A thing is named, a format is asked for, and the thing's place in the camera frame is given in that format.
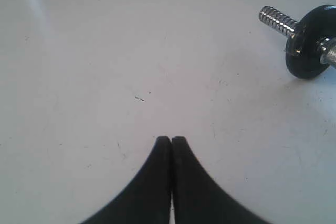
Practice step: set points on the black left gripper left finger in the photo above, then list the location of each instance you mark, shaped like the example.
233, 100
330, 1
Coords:
147, 197

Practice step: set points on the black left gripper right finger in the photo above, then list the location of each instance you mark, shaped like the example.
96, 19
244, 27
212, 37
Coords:
197, 198

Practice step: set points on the chrome dumbbell bar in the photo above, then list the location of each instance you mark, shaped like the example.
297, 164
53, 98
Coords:
285, 25

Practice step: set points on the black round flange plate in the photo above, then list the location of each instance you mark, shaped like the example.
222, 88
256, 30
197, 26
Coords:
304, 50

